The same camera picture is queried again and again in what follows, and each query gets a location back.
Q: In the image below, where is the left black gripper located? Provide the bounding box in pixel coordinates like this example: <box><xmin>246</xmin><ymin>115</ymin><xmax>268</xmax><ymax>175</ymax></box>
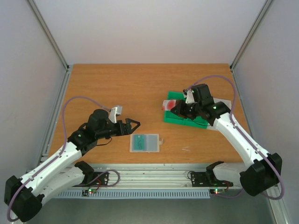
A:
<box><xmin>97</xmin><ymin>119</ymin><xmax>141</xmax><ymax>140</ymax></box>

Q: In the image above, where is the red circles card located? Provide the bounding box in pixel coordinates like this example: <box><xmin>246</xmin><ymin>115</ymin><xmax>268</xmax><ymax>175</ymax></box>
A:
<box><xmin>162</xmin><ymin>99</ymin><xmax>180</xmax><ymax>111</ymax></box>

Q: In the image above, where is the translucent grey card holder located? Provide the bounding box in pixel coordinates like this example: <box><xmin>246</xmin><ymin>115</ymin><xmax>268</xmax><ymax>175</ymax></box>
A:
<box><xmin>129</xmin><ymin>134</ymin><xmax>164</xmax><ymax>153</ymax></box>

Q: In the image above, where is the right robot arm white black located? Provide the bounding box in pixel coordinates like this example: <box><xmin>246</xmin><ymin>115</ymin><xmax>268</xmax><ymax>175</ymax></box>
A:
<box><xmin>171</xmin><ymin>84</ymin><xmax>282</xmax><ymax>196</ymax></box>

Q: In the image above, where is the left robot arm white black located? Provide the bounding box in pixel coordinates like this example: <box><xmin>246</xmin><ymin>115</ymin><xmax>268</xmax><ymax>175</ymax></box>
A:
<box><xmin>4</xmin><ymin>108</ymin><xmax>141</xmax><ymax>222</ymax></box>

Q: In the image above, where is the green left bin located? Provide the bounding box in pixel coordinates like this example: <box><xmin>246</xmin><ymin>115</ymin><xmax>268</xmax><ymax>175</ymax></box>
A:
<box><xmin>164</xmin><ymin>91</ymin><xmax>186</xmax><ymax>126</ymax></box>

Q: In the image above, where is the green bin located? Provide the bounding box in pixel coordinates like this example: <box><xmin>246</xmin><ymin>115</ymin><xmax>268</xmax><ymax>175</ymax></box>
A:
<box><xmin>185</xmin><ymin>117</ymin><xmax>210</xmax><ymax>129</ymax></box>
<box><xmin>164</xmin><ymin>91</ymin><xmax>186</xmax><ymax>126</ymax></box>

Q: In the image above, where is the green middle bin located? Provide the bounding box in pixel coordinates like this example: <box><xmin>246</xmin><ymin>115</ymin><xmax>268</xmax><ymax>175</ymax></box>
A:
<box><xmin>185</xmin><ymin>117</ymin><xmax>210</xmax><ymax>129</ymax></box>

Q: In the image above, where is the white right bin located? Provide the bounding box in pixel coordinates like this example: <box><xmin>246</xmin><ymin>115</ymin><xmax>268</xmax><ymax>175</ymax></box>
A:
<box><xmin>207</xmin><ymin>98</ymin><xmax>232</xmax><ymax>131</ymax></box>

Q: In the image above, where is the left small circuit board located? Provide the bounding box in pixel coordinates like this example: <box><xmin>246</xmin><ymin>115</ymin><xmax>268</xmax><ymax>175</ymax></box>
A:
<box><xmin>81</xmin><ymin>189</ymin><xmax>97</xmax><ymax>196</ymax></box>

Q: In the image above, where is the small circuit board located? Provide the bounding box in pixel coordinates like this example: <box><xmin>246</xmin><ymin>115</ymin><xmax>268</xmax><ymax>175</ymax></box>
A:
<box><xmin>210</xmin><ymin>188</ymin><xmax>228</xmax><ymax>195</ymax></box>
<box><xmin>81</xmin><ymin>189</ymin><xmax>97</xmax><ymax>196</ymax></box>

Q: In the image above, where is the right small circuit board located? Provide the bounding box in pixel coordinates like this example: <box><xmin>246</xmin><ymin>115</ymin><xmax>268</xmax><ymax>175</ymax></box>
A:
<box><xmin>210</xmin><ymin>188</ymin><xmax>228</xmax><ymax>195</ymax></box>

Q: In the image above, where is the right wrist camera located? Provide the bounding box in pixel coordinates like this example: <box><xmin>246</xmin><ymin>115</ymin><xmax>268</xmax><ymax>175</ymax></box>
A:
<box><xmin>183</xmin><ymin>89</ymin><xmax>195</xmax><ymax>104</ymax></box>

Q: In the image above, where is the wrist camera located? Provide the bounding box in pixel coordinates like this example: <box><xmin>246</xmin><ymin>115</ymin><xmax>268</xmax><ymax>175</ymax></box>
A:
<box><xmin>183</xmin><ymin>89</ymin><xmax>195</xmax><ymax>104</ymax></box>
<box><xmin>108</xmin><ymin>105</ymin><xmax>122</xmax><ymax>123</ymax></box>

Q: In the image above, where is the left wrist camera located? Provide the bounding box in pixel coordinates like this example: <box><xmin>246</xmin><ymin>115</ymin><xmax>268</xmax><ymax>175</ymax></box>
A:
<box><xmin>108</xmin><ymin>105</ymin><xmax>122</xmax><ymax>123</ymax></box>

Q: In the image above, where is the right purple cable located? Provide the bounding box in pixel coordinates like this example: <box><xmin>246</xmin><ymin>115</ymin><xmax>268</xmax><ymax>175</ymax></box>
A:
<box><xmin>186</xmin><ymin>75</ymin><xmax>285</xmax><ymax>200</ymax></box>

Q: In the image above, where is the aluminium front rail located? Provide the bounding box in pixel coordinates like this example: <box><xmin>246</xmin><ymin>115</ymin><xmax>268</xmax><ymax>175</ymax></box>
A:
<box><xmin>25</xmin><ymin>163</ymin><xmax>248</xmax><ymax>189</ymax></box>

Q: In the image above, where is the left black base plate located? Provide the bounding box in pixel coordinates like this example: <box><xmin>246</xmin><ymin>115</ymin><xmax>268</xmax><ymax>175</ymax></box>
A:
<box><xmin>75</xmin><ymin>171</ymin><xmax>109</xmax><ymax>187</ymax></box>

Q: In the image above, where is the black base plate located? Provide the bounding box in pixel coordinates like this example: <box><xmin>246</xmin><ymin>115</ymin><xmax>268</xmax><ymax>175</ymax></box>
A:
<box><xmin>75</xmin><ymin>171</ymin><xmax>109</xmax><ymax>187</ymax></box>
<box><xmin>187</xmin><ymin>171</ymin><xmax>233</xmax><ymax>188</ymax></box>

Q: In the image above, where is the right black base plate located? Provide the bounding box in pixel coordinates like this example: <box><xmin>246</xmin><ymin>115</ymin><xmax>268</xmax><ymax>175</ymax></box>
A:
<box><xmin>187</xmin><ymin>171</ymin><xmax>233</xmax><ymax>188</ymax></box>

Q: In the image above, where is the grey slotted cable duct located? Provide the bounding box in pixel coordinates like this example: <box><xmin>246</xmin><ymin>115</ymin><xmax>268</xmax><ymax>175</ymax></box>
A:
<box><xmin>57</xmin><ymin>189</ymin><xmax>210</xmax><ymax>200</ymax></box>

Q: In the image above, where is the left aluminium frame post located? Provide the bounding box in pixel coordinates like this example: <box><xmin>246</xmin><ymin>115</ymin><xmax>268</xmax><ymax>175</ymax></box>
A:
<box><xmin>26</xmin><ymin>0</ymin><xmax>70</xmax><ymax>70</ymax></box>

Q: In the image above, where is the aluminium frame post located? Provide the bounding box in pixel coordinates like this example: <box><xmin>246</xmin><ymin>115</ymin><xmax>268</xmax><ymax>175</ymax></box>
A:
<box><xmin>229</xmin><ymin>0</ymin><xmax>275</xmax><ymax>70</ymax></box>
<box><xmin>26</xmin><ymin>0</ymin><xmax>70</xmax><ymax>70</ymax></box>

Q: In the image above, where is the right aluminium frame post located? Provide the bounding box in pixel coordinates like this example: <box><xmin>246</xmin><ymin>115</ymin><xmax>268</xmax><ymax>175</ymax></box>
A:
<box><xmin>229</xmin><ymin>0</ymin><xmax>275</xmax><ymax>70</ymax></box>

